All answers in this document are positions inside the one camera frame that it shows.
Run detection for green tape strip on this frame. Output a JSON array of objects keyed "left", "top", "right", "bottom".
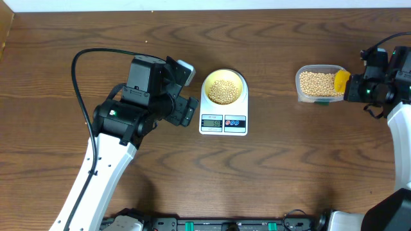
[{"left": 314, "top": 101, "right": 329, "bottom": 106}]

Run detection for clear plastic container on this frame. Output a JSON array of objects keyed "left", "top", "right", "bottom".
[{"left": 295, "top": 64, "right": 344, "bottom": 103}]

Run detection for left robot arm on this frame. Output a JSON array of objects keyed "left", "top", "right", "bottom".
[{"left": 51, "top": 55, "right": 198, "bottom": 230}]

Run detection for white kitchen scale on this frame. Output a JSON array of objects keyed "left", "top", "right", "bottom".
[{"left": 199, "top": 72, "right": 249, "bottom": 136}]

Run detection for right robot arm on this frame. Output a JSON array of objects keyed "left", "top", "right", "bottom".
[{"left": 325, "top": 46, "right": 410, "bottom": 231}]

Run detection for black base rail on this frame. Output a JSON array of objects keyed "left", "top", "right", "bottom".
[{"left": 99, "top": 209, "right": 327, "bottom": 231}]

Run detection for yellow measuring scoop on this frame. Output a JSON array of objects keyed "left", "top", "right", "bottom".
[{"left": 334, "top": 69, "right": 351, "bottom": 93}]

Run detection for pile of soybeans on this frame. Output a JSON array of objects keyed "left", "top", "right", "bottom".
[{"left": 299, "top": 71, "right": 342, "bottom": 97}]

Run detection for yellow bowl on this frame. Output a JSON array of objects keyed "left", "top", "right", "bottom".
[{"left": 203, "top": 69, "right": 244, "bottom": 105}]

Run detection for cardboard side panel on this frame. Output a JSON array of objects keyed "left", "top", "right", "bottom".
[{"left": 0, "top": 0, "right": 15, "bottom": 59}]

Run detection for soybeans in yellow bowl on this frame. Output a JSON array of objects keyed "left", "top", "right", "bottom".
[{"left": 207, "top": 80, "right": 240, "bottom": 105}]

